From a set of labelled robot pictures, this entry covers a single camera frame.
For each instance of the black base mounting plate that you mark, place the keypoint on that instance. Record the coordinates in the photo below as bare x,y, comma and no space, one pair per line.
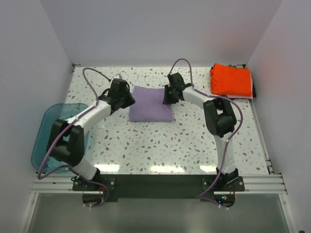
114,187

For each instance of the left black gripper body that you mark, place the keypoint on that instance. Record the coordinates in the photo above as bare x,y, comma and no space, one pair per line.
126,99

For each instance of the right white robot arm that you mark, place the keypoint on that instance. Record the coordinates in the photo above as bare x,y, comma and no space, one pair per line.
220,121

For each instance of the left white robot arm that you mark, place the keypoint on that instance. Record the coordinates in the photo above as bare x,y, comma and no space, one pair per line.
67,138

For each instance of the purple t shirt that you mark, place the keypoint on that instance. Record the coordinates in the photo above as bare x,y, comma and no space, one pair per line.
148,106

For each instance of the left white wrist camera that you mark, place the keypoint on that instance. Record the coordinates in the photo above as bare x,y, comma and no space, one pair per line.
117,76

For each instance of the aluminium frame rail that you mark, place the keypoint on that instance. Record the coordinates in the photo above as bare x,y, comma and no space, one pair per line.
254,184

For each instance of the teal plastic bin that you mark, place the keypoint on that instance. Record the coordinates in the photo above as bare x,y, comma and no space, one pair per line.
61,111

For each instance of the folded orange t shirt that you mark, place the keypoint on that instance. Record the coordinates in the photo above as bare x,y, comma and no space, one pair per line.
219,73

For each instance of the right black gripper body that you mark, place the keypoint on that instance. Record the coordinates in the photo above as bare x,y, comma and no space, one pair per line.
170,97

